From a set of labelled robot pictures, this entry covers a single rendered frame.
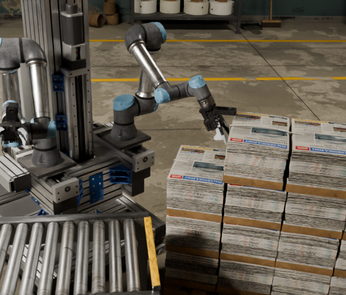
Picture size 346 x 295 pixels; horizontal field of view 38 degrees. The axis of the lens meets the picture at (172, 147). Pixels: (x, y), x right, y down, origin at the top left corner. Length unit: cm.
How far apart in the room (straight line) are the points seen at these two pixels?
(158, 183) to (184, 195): 151
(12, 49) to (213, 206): 120
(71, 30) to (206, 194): 104
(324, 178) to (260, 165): 29
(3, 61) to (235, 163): 116
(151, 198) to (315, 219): 162
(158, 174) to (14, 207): 126
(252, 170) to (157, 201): 150
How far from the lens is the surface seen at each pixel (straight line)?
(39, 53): 241
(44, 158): 261
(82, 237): 216
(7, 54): 241
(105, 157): 288
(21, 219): 231
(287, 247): 265
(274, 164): 240
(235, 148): 237
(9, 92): 249
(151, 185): 399
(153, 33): 268
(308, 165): 240
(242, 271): 277
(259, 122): 259
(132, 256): 205
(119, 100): 281
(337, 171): 243
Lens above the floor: 211
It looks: 28 degrees down
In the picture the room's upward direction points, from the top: 2 degrees clockwise
